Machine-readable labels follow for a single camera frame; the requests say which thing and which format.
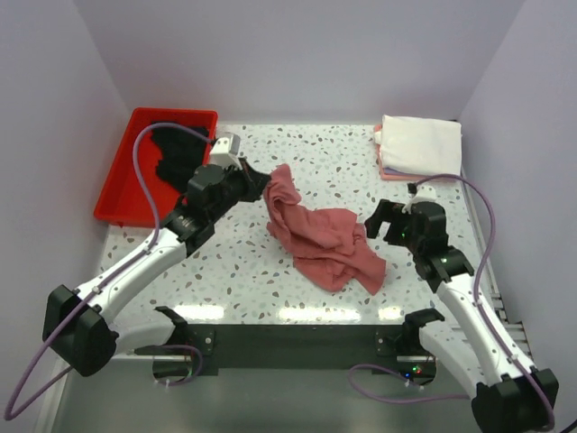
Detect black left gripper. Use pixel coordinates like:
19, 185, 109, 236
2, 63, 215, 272
209, 158, 270, 223

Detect dusty red t-shirt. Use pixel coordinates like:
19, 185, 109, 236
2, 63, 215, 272
263, 164, 386, 296

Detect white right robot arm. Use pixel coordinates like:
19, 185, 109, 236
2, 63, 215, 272
365, 199, 559, 432

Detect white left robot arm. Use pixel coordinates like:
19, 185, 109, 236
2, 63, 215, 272
42, 159, 270, 377

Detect black t-shirts in bin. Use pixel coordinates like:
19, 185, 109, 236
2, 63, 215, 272
151, 126, 209, 194

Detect folded white t-shirt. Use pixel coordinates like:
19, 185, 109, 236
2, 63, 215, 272
380, 115, 463, 176

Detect red plastic bin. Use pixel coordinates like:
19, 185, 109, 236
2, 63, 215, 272
94, 107, 218, 228

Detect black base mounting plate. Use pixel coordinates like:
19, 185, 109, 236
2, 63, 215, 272
135, 324, 436, 384

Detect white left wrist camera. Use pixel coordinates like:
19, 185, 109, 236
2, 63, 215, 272
208, 133, 241, 169

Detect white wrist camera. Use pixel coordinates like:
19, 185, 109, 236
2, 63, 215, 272
208, 133, 241, 169
402, 183, 437, 214

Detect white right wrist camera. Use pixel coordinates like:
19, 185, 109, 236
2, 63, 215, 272
402, 183, 437, 214

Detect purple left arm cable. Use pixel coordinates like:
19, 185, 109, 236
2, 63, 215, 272
2, 122, 216, 421

